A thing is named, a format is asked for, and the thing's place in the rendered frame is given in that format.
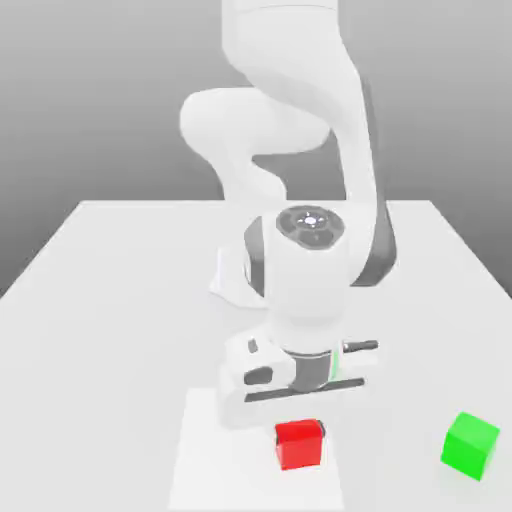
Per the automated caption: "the small green cube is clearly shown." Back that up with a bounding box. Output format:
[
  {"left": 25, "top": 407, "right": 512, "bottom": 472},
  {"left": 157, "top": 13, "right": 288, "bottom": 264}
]
[{"left": 439, "top": 411, "right": 502, "bottom": 482}]

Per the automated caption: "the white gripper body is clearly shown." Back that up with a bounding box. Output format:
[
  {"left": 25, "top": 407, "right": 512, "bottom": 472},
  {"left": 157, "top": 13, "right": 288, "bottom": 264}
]
[{"left": 218, "top": 377, "right": 370, "bottom": 432}]

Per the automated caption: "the small red cube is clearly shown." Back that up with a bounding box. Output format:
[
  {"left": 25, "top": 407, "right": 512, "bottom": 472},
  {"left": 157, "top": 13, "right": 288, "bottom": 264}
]
[{"left": 274, "top": 418, "right": 327, "bottom": 472}]

